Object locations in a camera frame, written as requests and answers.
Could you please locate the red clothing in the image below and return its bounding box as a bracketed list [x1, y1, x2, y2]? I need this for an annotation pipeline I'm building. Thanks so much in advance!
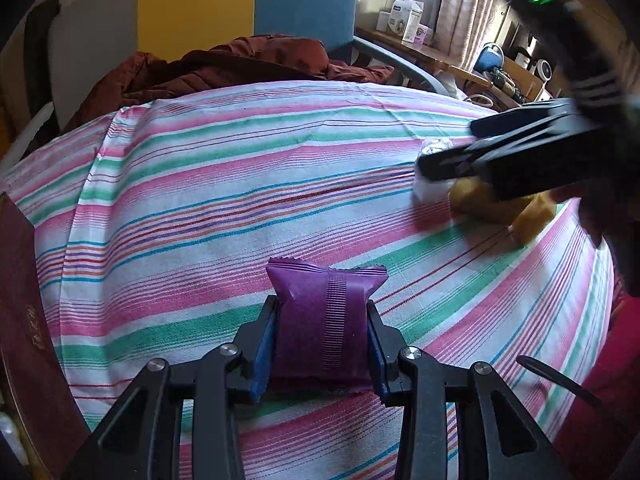
[560, 280, 640, 480]

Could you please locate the white bed rail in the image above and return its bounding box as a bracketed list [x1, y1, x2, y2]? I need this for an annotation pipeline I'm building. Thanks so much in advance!
[0, 102, 56, 166]

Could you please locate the yellow snack packet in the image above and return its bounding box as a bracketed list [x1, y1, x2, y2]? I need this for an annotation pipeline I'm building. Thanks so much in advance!
[447, 177, 558, 248]

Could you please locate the wooden desk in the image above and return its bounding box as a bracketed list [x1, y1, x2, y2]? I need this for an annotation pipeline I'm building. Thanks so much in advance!
[356, 26, 501, 106]

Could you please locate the black cable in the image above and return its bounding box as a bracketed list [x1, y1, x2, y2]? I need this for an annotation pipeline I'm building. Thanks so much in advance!
[516, 355, 603, 411]

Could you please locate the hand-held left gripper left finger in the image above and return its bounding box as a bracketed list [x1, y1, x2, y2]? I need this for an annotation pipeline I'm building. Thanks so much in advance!
[75, 295, 281, 480]

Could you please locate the purple snack packet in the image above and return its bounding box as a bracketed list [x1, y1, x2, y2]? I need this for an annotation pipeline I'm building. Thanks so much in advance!
[265, 256, 390, 408]

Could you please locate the person's right hand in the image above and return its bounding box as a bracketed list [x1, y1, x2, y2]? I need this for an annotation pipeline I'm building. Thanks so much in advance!
[575, 187, 640, 306]

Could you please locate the red-brown padded jacket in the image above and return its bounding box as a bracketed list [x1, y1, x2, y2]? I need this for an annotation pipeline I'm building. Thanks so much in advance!
[62, 34, 396, 133]

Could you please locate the brown cardboard box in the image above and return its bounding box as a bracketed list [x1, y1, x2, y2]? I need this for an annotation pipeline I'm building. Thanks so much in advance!
[500, 54, 548, 103]

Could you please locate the grey yellow blue armchair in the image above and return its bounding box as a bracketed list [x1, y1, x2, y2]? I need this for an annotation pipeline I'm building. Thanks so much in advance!
[47, 0, 358, 131]

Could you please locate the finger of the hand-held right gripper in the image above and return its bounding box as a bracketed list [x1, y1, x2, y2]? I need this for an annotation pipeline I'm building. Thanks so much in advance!
[471, 99, 583, 138]
[416, 132, 506, 183]

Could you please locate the white snack packet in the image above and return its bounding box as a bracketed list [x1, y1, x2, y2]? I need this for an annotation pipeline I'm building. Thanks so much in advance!
[414, 137, 453, 203]

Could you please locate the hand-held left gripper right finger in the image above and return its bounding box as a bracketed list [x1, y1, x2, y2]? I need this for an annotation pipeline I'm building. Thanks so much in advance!
[367, 297, 571, 480]

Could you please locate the white product box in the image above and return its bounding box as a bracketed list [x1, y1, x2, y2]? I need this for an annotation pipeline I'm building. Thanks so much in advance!
[400, 0, 426, 43]
[377, 10, 406, 36]

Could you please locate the striped bed sheet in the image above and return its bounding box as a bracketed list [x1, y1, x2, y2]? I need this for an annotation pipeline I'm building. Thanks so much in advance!
[0, 79, 618, 480]

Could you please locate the small white appliance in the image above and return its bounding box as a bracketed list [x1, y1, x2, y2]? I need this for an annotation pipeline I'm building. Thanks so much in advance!
[529, 59, 557, 86]

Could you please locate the patterned pink curtain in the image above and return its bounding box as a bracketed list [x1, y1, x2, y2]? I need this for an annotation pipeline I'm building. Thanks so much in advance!
[434, 0, 511, 68]

